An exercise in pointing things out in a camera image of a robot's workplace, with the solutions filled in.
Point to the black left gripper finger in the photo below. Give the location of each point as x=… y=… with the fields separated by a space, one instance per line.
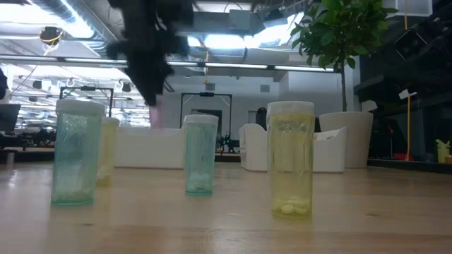
x=150 y=84

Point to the small pink pill bottle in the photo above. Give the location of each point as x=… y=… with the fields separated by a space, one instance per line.
x=156 y=118

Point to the small yellow pill bottle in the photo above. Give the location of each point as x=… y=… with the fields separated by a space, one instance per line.
x=110 y=148
x=290 y=158

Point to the white plastic bin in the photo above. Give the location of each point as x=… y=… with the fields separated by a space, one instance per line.
x=148 y=148
x=328 y=151

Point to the small teal pill bottle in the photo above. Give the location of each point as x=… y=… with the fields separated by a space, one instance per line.
x=76 y=158
x=200 y=155

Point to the white paper tag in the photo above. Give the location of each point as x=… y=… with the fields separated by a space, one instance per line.
x=406 y=94

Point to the green leafy plant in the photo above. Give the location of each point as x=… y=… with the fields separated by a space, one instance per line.
x=335 y=31

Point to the long overhead light bar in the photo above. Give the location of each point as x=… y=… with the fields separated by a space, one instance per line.
x=233 y=65

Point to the background robot with green light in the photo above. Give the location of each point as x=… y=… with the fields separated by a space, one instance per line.
x=227 y=143

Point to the yellow-green bottle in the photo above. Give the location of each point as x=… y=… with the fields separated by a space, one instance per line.
x=442 y=151

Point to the white plant pot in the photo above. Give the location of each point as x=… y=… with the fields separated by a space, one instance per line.
x=349 y=141

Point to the black monitor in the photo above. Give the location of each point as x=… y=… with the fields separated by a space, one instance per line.
x=8 y=118

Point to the black background robot frame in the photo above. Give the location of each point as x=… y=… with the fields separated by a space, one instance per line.
x=86 y=88
x=206 y=94

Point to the silver ceiling duct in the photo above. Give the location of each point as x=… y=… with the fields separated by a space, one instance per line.
x=95 y=47

